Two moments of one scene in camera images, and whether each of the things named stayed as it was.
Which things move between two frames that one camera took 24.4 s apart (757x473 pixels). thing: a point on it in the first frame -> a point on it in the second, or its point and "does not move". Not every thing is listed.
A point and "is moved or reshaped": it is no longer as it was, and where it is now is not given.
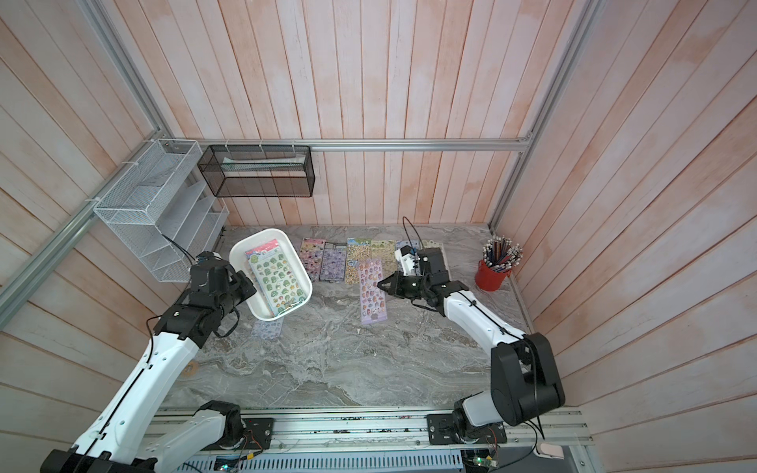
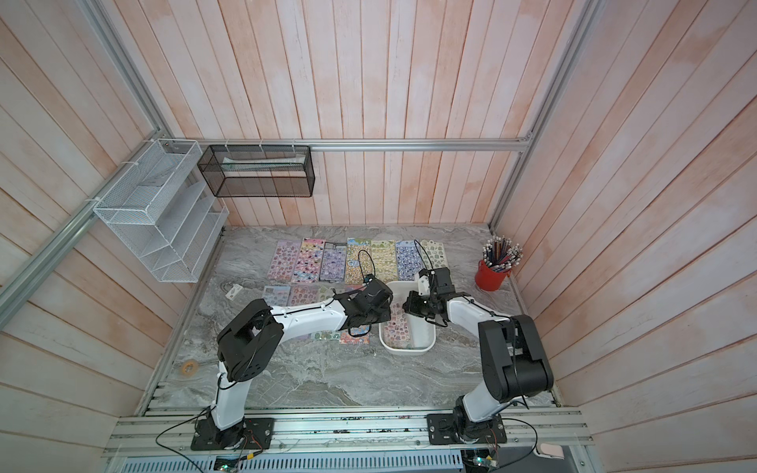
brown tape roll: (191, 370) does not move
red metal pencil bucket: (489, 279) does not move
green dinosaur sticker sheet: (278, 279) -> (324, 293)
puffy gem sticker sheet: (333, 262) does not move
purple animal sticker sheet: (373, 298) is moved or reshaped
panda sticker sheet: (357, 249) does not move
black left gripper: (242, 281) -> (385, 313)
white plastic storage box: (248, 239) -> (405, 334)
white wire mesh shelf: (167, 209) does not move
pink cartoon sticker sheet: (311, 253) does not move
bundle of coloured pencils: (501, 255) does not move
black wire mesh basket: (258, 170) does not move
